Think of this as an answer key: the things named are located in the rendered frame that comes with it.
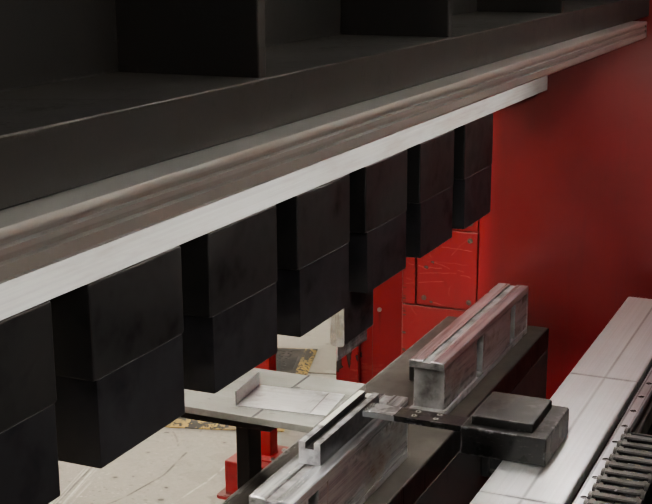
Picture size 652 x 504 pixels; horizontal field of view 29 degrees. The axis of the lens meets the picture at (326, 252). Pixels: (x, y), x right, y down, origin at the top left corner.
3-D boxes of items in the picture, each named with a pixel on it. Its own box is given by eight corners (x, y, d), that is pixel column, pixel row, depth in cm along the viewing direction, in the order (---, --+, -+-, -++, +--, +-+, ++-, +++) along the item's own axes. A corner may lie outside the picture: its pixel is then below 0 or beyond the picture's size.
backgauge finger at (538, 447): (383, 405, 175) (383, 371, 173) (568, 434, 164) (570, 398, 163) (349, 436, 164) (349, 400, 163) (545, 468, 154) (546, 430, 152)
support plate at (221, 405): (204, 366, 190) (204, 360, 189) (365, 390, 179) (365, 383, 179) (140, 405, 174) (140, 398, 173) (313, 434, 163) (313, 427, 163)
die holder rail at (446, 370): (497, 329, 245) (498, 282, 243) (527, 333, 243) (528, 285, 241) (407, 415, 201) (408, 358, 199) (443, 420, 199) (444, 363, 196)
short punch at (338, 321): (359, 338, 173) (359, 272, 171) (373, 340, 172) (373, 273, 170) (330, 360, 164) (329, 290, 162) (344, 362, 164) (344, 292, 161)
